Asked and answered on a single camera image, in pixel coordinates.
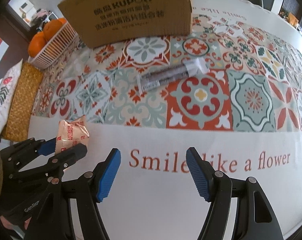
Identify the orange biscuit packet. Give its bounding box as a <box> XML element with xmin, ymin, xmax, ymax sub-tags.
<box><xmin>55</xmin><ymin>115</ymin><xmax>90</xmax><ymax>154</ymax></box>

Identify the person's left hand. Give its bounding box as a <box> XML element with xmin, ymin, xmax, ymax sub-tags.
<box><xmin>0</xmin><ymin>216</ymin><xmax>31</xmax><ymax>230</ymax></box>

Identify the floral patterned cloth cover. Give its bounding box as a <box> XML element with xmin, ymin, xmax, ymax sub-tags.
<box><xmin>0</xmin><ymin>59</ymin><xmax>23</xmax><ymax>134</ymax></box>

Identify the orange left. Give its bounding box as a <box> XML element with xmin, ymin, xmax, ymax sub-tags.
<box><xmin>28</xmin><ymin>36</ymin><xmax>46</xmax><ymax>57</ymax></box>

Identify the orange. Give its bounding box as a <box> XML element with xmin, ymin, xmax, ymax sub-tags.
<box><xmin>33</xmin><ymin>31</ymin><xmax>45</xmax><ymax>39</ymax></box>
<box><xmin>43</xmin><ymin>20</ymin><xmax>63</xmax><ymax>42</ymax></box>
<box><xmin>28</xmin><ymin>36</ymin><xmax>46</xmax><ymax>57</ymax></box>
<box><xmin>58</xmin><ymin>18</ymin><xmax>67</xmax><ymax>24</ymax></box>

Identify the brown entrance door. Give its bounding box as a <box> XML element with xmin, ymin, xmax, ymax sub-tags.
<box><xmin>0</xmin><ymin>15</ymin><xmax>29</xmax><ymax>79</ymax></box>

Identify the orange right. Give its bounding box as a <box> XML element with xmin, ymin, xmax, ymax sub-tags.
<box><xmin>33</xmin><ymin>31</ymin><xmax>45</xmax><ymax>39</ymax></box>

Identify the white fruit basket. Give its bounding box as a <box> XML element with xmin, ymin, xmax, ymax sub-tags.
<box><xmin>28</xmin><ymin>21</ymin><xmax>78</xmax><ymax>69</ymax></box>

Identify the orange front centre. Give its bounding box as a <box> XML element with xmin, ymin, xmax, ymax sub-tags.
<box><xmin>43</xmin><ymin>20</ymin><xmax>63</xmax><ymax>42</ymax></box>

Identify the white shoe rack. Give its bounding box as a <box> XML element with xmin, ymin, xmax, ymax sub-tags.
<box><xmin>31</xmin><ymin>12</ymin><xmax>58</xmax><ymax>25</ymax></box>

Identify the patterned tile table runner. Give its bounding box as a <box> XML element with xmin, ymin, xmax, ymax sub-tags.
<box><xmin>32</xmin><ymin>14</ymin><xmax>302</xmax><ymax>132</ymax></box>

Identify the orange top back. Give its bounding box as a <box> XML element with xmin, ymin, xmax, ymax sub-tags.
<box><xmin>58</xmin><ymin>18</ymin><xmax>67</xmax><ymax>24</ymax></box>

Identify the clear wrapped pen packet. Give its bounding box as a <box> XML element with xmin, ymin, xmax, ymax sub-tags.
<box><xmin>136</xmin><ymin>57</ymin><xmax>210</xmax><ymax>95</ymax></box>

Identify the brown cardboard box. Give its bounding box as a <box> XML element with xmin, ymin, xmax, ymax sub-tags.
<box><xmin>58</xmin><ymin>0</ymin><xmax>192</xmax><ymax>48</ymax></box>

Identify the white tv cabinet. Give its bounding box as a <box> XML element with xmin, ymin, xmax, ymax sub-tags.
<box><xmin>278</xmin><ymin>10</ymin><xmax>302</xmax><ymax>36</ymax></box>

